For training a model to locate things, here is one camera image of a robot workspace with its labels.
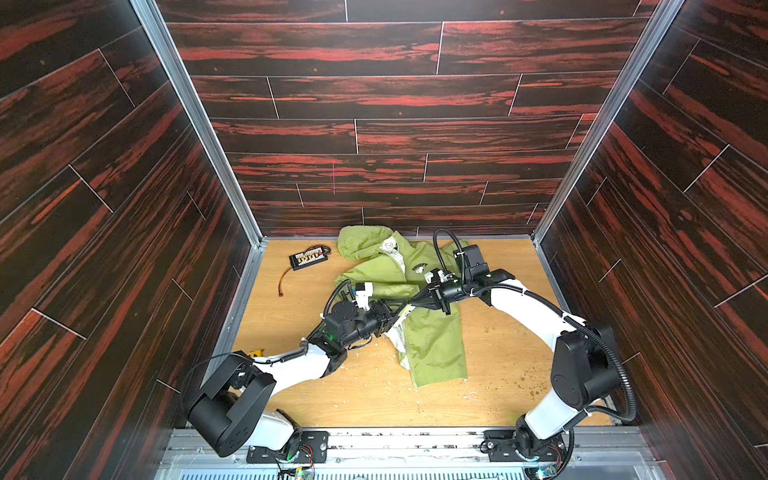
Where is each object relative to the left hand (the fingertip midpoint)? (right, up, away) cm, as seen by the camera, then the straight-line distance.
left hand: (409, 308), depth 76 cm
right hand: (+1, +2, +4) cm, 4 cm away
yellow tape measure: (-45, -15, +13) cm, 49 cm away
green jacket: (+7, -12, +16) cm, 22 cm away
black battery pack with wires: (-33, +16, +36) cm, 51 cm away
